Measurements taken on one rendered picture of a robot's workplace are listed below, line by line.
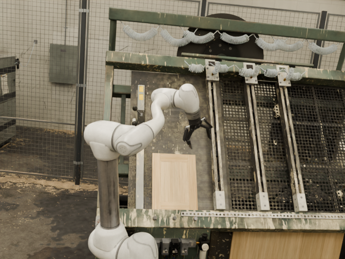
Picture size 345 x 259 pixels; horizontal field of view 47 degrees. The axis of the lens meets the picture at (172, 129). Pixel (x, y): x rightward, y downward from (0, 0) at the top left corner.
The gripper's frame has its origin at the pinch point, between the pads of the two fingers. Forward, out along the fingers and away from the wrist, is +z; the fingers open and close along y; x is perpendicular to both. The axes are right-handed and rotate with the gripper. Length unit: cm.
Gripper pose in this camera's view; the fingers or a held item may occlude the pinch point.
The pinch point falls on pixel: (199, 141)
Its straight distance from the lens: 245.8
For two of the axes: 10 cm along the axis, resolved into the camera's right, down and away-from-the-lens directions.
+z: 2.2, 7.6, 6.1
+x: -4.3, -4.9, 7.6
